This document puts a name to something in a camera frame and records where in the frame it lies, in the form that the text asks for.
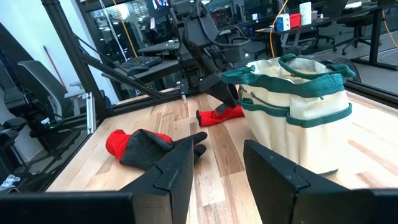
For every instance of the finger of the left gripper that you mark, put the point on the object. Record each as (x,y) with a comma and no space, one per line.
(234,95)
(217,87)

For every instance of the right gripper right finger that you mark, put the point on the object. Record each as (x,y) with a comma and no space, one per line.
(286,193)

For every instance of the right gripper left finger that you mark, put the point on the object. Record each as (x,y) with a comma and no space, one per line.
(174,186)

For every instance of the red black garden glove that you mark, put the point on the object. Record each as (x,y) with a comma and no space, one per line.
(214,116)
(140,149)

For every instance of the beige gardening bag green trim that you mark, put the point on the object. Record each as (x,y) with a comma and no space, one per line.
(295,124)

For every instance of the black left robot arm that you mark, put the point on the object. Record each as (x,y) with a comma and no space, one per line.
(192,9)

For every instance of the dark grey desk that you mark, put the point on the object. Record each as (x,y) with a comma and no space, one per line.
(169,67)

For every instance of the black keyboard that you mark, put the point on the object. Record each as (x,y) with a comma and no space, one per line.
(141,63)

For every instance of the blue white box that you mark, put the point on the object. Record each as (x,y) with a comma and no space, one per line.
(283,22)

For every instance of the red box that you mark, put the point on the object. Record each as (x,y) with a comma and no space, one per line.
(295,20)

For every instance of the tall white box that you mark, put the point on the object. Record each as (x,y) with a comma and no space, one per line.
(305,13)

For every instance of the black office chair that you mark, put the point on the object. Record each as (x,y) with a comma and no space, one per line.
(356,21)

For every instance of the grey office chair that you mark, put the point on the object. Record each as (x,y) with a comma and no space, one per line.
(46,84)

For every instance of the silver aluminium bracket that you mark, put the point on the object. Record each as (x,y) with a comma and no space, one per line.
(90,113)

